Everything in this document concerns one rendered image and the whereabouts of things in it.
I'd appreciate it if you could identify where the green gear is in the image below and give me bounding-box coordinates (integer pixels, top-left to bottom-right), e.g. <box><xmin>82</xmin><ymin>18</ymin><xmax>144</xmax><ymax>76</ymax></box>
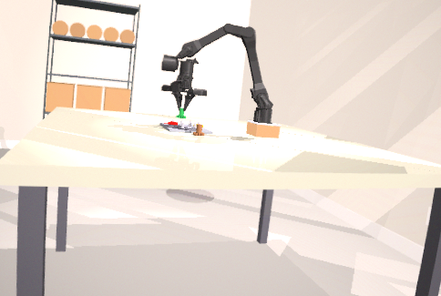
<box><xmin>176</xmin><ymin>108</ymin><xmax>186</xmax><ymax>118</ymax></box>

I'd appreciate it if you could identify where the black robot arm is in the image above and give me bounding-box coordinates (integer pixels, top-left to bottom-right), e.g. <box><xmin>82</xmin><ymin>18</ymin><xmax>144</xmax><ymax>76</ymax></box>
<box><xmin>161</xmin><ymin>24</ymin><xmax>273</xmax><ymax>124</ymax></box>

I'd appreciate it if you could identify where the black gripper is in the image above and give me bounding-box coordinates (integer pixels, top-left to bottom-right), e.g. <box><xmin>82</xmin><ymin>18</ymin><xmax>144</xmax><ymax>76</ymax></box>
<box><xmin>160</xmin><ymin>73</ymin><xmax>208</xmax><ymax>112</ymax></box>

